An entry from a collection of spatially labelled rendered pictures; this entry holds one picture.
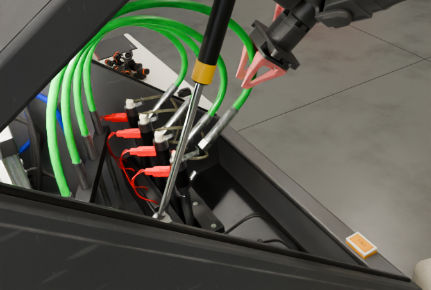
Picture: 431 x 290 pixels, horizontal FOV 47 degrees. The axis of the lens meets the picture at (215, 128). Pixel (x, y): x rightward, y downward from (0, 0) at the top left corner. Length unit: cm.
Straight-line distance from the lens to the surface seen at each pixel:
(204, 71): 44
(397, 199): 251
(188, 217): 98
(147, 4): 75
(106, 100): 115
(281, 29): 84
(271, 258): 60
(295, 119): 305
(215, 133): 90
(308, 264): 66
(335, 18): 79
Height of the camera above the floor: 166
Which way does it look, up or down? 33 degrees down
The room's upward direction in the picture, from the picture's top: 8 degrees counter-clockwise
